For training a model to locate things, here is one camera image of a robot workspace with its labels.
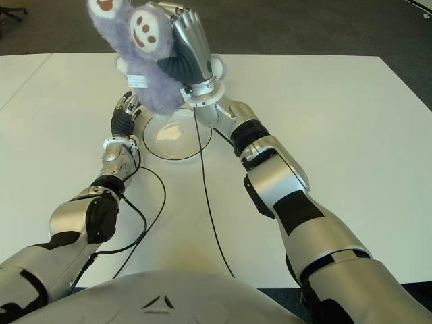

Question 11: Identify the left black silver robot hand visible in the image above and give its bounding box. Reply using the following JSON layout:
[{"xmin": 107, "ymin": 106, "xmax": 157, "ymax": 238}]
[{"xmin": 110, "ymin": 90, "xmax": 142, "ymax": 140}]

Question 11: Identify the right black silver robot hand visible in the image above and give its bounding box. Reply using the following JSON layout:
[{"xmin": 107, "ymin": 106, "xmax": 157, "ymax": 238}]
[{"xmin": 148, "ymin": 1, "xmax": 217, "ymax": 92}]

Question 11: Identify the purple plush bunny doll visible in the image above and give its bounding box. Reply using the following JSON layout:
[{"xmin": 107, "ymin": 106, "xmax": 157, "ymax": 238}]
[{"xmin": 84, "ymin": 0, "xmax": 183, "ymax": 116}]

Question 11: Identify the white plate black rim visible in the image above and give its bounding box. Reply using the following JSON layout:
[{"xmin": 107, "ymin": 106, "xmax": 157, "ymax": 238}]
[{"xmin": 142, "ymin": 104, "xmax": 213, "ymax": 161}]

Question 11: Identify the black office chair base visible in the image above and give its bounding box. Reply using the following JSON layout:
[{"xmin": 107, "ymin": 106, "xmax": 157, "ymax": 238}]
[{"xmin": 0, "ymin": 6, "xmax": 28, "ymax": 24}]

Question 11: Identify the grey robot torso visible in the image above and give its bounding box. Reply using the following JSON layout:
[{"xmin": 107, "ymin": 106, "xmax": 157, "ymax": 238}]
[{"xmin": 20, "ymin": 269, "xmax": 304, "ymax": 324}]

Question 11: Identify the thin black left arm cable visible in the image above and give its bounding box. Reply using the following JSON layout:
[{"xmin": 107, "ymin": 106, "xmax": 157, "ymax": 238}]
[{"xmin": 113, "ymin": 167, "xmax": 167, "ymax": 279}]

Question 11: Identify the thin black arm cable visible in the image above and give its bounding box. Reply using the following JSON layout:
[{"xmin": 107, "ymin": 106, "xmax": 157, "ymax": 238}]
[
  {"xmin": 192, "ymin": 106, "xmax": 236, "ymax": 279},
  {"xmin": 113, "ymin": 167, "xmax": 167, "ymax": 279}
]

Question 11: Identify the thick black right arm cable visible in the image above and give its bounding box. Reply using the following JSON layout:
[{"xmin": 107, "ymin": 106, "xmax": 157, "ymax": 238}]
[{"xmin": 211, "ymin": 126, "xmax": 237, "ymax": 149}]

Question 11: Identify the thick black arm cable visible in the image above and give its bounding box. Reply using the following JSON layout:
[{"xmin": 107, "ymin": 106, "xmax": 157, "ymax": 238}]
[
  {"xmin": 65, "ymin": 197, "xmax": 149, "ymax": 298},
  {"xmin": 211, "ymin": 126, "xmax": 237, "ymax": 149}
]

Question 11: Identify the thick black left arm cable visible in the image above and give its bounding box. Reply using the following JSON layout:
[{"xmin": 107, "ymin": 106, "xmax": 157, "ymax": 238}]
[{"xmin": 65, "ymin": 197, "xmax": 149, "ymax": 298}]

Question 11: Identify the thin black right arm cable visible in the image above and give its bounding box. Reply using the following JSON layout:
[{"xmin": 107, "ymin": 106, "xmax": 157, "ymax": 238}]
[{"xmin": 192, "ymin": 106, "xmax": 236, "ymax": 279}]

